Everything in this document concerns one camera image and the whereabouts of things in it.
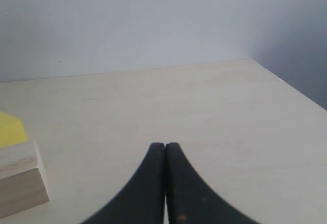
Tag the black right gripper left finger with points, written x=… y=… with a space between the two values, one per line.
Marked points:
x=142 y=199

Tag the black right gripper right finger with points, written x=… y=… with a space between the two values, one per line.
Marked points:
x=189 y=198

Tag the plain wooden cube block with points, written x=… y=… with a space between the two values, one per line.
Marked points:
x=23 y=178

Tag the yellow cube block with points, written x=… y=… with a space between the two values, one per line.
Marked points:
x=12 y=131

